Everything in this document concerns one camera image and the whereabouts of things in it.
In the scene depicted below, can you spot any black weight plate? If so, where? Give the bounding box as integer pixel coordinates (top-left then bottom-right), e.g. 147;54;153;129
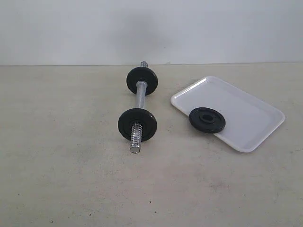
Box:
118;108;158;142
189;107;226;134

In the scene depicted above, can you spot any white rectangular plastic tray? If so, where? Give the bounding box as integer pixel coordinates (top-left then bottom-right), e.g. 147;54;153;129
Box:
170;76;285;153

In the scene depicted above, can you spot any black weight plate end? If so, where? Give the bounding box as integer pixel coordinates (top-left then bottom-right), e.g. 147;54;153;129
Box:
126;67;158;96

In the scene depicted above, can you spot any chrome dumbbell bar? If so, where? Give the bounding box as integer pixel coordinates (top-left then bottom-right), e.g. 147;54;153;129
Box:
129;61;149;155

